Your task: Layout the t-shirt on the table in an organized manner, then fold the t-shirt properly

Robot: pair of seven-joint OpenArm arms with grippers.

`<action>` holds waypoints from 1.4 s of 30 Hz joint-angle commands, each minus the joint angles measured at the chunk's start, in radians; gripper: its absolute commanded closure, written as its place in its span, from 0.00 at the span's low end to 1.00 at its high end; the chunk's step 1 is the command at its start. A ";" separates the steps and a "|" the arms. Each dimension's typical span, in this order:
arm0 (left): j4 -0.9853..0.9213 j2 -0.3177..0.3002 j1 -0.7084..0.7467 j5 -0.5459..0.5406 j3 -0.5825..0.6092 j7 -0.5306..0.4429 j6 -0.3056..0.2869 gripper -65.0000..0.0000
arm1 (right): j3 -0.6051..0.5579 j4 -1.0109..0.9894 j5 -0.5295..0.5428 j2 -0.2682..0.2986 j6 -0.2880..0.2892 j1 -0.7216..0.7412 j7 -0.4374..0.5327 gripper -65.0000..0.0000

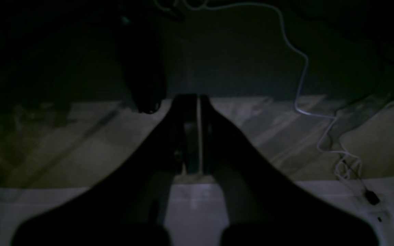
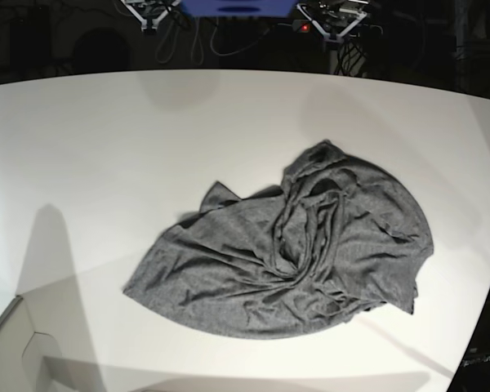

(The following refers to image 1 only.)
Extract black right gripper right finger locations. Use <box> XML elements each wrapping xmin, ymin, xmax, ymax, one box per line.
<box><xmin>200</xmin><ymin>95</ymin><xmax>379</xmax><ymax>246</ymax></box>

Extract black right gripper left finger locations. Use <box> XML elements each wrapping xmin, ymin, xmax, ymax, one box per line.
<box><xmin>11</xmin><ymin>94</ymin><xmax>197</xmax><ymax>246</ymax></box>

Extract small black plug adapter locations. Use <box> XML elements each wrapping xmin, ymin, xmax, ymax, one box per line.
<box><xmin>363</xmin><ymin>189</ymin><xmax>381</xmax><ymax>206</ymax></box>

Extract white cable on floor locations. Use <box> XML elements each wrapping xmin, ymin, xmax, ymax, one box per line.
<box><xmin>154</xmin><ymin>0</ymin><xmax>363</xmax><ymax>181</ymax></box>

